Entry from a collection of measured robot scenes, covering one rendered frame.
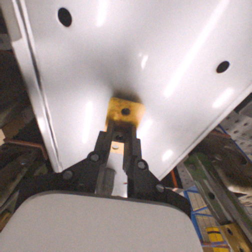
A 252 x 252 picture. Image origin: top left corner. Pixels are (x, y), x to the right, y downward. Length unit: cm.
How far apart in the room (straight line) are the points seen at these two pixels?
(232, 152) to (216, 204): 11
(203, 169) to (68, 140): 21
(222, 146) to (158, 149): 14
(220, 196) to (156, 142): 11
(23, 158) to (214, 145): 37
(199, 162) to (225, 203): 6
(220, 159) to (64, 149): 25
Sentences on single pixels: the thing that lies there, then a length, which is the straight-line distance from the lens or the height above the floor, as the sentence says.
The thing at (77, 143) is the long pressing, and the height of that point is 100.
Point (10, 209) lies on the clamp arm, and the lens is 31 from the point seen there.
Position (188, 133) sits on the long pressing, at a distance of 17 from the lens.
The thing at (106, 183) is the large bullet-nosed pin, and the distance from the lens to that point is 22.
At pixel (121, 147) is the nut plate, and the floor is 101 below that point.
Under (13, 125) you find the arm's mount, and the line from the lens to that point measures 69.
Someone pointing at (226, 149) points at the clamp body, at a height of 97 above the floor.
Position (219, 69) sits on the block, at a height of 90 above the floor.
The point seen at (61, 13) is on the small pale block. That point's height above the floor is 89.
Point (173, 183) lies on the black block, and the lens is 35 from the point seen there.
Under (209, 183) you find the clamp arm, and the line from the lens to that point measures 23.
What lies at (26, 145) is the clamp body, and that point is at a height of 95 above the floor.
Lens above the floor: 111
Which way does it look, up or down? 49 degrees down
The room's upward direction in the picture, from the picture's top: 177 degrees counter-clockwise
